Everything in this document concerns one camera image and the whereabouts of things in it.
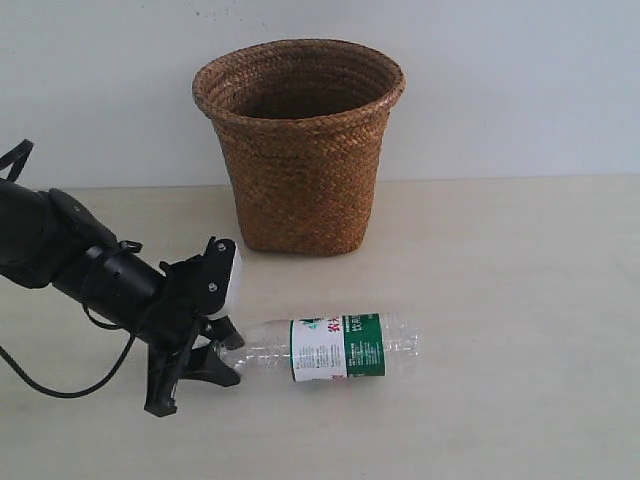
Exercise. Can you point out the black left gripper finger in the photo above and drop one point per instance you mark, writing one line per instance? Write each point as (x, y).
(227, 334)
(205, 365)

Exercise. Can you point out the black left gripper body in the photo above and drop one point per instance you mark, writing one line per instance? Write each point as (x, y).
(172, 326)

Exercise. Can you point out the clear plastic water bottle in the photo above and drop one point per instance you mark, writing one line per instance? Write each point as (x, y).
(328, 348)

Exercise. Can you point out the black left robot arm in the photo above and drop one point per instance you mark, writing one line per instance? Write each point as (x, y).
(51, 239)

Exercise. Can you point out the brown woven basket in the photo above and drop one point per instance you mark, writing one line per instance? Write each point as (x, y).
(300, 123)

